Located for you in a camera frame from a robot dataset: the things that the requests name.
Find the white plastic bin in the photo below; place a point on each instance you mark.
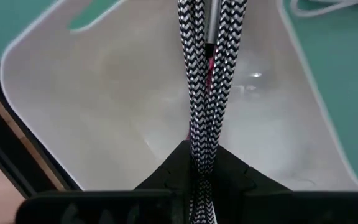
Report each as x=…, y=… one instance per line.
x=104, y=109

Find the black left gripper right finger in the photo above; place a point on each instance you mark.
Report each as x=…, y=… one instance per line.
x=291, y=208

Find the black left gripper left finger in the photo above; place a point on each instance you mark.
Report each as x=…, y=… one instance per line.
x=104, y=208

